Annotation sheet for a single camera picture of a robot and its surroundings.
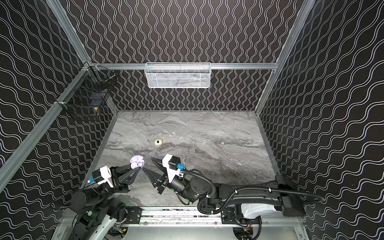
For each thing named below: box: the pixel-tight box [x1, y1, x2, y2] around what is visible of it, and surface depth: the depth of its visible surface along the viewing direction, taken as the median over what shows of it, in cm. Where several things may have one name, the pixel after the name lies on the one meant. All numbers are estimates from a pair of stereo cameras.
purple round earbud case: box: [130, 155, 145, 170], surface depth 55 cm
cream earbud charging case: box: [154, 139, 163, 146], surface depth 102 cm
